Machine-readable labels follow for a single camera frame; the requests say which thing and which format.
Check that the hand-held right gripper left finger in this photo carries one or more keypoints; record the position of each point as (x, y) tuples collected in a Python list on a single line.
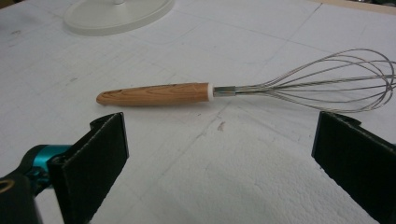
[(90, 161)]

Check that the round white stand base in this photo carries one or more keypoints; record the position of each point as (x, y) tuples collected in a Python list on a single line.
[(115, 15)]

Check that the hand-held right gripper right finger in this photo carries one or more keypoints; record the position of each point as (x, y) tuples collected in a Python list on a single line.
[(358, 155)]

